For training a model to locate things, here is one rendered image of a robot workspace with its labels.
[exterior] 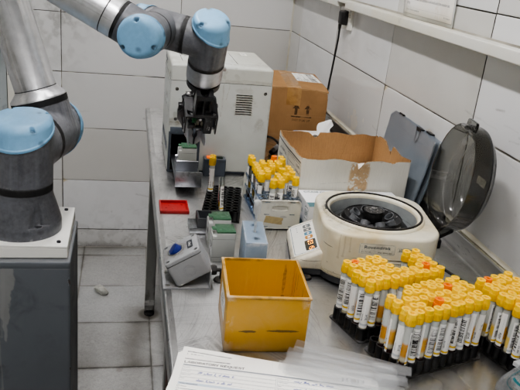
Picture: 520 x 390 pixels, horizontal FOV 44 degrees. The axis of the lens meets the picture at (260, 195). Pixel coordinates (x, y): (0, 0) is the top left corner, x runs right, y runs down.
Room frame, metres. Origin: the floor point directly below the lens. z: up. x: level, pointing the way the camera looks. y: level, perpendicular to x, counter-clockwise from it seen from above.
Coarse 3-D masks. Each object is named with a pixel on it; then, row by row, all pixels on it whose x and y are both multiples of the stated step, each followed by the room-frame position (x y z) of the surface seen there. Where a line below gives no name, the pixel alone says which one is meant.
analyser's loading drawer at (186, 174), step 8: (176, 160) 1.55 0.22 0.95; (176, 168) 1.55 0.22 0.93; (184, 168) 1.55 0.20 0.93; (192, 168) 1.56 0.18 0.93; (176, 176) 1.49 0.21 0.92; (184, 176) 1.50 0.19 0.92; (192, 176) 1.50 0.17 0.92; (200, 176) 1.51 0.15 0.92; (176, 184) 1.49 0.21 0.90; (184, 184) 1.50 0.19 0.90; (192, 184) 1.50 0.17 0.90; (200, 184) 1.51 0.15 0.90
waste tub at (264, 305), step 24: (240, 264) 0.98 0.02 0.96; (264, 264) 0.98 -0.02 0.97; (288, 264) 0.99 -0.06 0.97; (240, 288) 0.98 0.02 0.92; (264, 288) 0.98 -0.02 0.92; (288, 288) 0.99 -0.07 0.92; (240, 312) 0.85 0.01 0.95; (264, 312) 0.85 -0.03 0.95; (288, 312) 0.86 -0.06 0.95; (240, 336) 0.85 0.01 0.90; (264, 336) 0.86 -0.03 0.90; (288, 336) 0.86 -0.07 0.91
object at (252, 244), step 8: (248, 224) 1.12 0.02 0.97; (248, 232) 1.09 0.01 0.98; (256, 232) 1.09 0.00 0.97; (264, 232) 1.09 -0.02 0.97; (248, 240) 1.05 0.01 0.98; (256, 240) 1.06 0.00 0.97; (264, 240) 1.06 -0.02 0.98; (240, 248) 1.13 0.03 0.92; (248, 248) 1.04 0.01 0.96; (256, 248) 1.04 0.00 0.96; (264, 248) 1.05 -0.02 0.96; (240, 256) 1.11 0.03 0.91; (248, 256) 1.04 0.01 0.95; (256, 256) 1.04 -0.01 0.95; (264, 256) 1.05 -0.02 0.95
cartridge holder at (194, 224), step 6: (198, 210) 1.32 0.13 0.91; (204, 210) 1.32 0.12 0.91; (210, 210) 1.32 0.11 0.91; (216, 210) 1.33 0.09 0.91; (198, 216) 1.29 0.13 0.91; (204, 216) 1.32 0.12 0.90; (192, 222) 1.30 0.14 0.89; (198, 222) 1.27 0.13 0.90; (204, 222) 1.28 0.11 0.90; (192, 228) 1.27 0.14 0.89; (198, 228) 1.27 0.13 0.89; (204, 228) 1.27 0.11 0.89
